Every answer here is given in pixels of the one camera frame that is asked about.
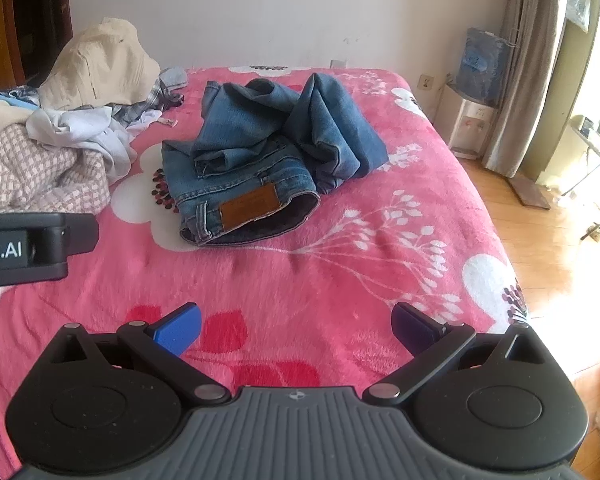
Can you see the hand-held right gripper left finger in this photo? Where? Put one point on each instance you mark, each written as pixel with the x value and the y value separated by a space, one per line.
pixel 177 330

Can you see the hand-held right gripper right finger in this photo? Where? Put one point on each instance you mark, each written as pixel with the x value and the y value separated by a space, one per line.
pixel 412 330

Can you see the blue jeans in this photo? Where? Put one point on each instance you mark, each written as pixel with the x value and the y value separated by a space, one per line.
pixel 260 160

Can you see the pink white houndstooth sweater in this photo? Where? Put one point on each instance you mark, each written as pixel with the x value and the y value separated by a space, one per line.
pixel 35 175

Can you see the pink floral blanket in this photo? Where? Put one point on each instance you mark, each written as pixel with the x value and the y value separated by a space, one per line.
pixel 280 280

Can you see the white shirt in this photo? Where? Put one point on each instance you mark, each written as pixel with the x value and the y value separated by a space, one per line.
pixel 80 127

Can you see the beige cloth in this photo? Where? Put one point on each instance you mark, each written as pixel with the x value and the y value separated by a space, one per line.
pixel 5 115

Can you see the plaid shirt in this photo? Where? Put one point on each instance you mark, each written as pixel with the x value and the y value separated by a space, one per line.
pixel 140 110

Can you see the dark doormat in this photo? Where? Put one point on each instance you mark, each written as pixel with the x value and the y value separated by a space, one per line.
pixel 527 191

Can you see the small clothing tag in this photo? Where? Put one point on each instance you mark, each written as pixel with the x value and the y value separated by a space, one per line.
pixel 168 122

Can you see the beige jacket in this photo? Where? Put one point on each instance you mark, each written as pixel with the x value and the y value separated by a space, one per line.
pixel 105 65

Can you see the white water dispenser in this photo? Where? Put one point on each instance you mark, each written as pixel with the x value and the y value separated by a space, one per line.
pixel 467 120

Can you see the light blue cloth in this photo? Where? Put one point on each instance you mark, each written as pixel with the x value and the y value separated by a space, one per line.
pixel 174 79

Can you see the brown wooden door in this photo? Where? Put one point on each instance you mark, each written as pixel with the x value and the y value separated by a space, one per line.
pixel 0 25

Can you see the folding table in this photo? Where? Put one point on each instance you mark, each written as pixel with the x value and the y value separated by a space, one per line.
pixel 595 137

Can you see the blue water bottle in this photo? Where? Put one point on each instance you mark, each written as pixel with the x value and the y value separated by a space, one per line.
pixel 480 65

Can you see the beige curtain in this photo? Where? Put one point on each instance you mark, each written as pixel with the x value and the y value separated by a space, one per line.
pixel 530 70

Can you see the hanging clear plastic bag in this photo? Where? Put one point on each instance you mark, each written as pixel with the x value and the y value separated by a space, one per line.
pixel 579 7

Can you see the wall socket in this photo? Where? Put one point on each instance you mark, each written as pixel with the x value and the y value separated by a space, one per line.
pixel 425 82

